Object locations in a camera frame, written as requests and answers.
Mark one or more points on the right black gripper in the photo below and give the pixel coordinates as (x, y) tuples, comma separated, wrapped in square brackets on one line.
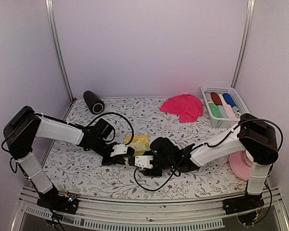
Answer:
[(148, 173)]

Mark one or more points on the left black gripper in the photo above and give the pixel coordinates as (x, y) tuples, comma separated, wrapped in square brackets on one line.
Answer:
[(118, 159)]

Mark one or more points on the green yellow patterned towel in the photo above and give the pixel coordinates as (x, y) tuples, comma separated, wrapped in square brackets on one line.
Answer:
[(140, 144)]

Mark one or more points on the pink towel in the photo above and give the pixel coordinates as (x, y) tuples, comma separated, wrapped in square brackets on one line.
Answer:
[(188, 107)]

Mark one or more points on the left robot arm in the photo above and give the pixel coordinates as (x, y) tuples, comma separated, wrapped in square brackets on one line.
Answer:
[(27, 129)]

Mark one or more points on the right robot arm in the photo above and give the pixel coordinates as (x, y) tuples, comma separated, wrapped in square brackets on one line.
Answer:
[(252, 145)]

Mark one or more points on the floral tablecloth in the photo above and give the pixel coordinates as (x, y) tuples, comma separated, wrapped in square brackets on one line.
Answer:
[(71, 169)]

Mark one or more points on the black cylindrical bottle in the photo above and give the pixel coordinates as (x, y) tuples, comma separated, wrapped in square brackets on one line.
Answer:
[(93, 102)]

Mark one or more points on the pink plate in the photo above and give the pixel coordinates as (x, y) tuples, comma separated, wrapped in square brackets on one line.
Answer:
[(240, 164)]

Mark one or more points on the green item in basket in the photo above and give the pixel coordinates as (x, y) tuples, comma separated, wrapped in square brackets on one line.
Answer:
[(215, 110)]

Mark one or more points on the light blue item in basket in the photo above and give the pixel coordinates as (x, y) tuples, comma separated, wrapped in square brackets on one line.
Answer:
[(222, 111)]

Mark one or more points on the white item in basket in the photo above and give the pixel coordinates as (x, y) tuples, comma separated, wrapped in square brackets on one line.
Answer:
[(208, 97)]

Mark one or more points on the pink item in basket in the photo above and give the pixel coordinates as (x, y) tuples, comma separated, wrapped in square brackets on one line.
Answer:
[(229, 111)]

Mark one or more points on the white plastic basket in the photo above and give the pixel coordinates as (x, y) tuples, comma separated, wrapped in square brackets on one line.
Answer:
[(239, 109)]

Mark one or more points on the red item in basket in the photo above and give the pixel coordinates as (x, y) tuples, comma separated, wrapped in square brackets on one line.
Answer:
[(216, 98)]

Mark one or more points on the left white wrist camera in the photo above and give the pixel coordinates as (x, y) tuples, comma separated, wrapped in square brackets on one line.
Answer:
[(122, 149)]

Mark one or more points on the front aluminium rail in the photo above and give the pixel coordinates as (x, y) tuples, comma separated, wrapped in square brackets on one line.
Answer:
[(108, 214)]

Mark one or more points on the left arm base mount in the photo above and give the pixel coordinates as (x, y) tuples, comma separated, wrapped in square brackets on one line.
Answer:
[(53, 201)]

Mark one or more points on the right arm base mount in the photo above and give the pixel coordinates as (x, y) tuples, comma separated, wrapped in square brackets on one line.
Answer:
[(242, 203)]

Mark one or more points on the left aluminium frame post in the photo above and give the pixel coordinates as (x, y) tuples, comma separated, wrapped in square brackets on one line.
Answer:
[(57, 48)]

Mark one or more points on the aluminium frame post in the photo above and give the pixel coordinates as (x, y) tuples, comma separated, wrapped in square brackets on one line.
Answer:
[(244, 42), (57, 48)]

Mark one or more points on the right aluminium frame post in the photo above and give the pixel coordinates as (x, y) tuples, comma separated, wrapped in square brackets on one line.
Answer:
[(244, 42)]

